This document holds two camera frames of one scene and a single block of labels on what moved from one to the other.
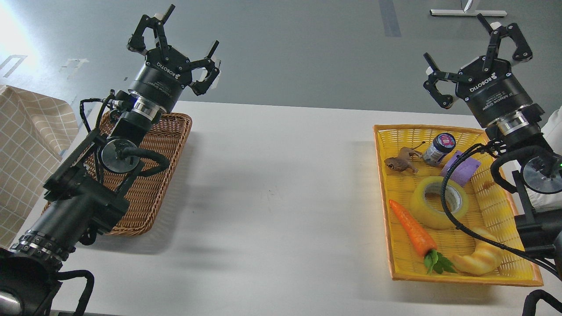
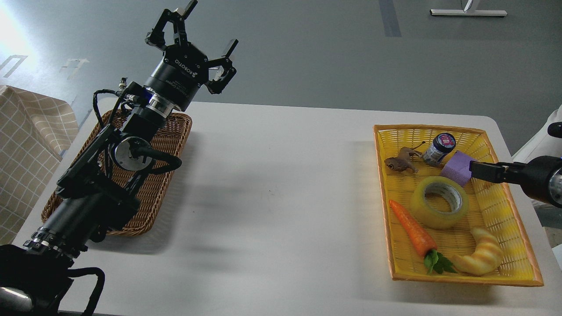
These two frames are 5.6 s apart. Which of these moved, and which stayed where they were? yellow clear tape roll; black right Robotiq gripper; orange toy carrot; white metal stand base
Moved: black right Robotiq gripper
Stayed: white metal stand base; yellow clear tape roll; orange toy carrot
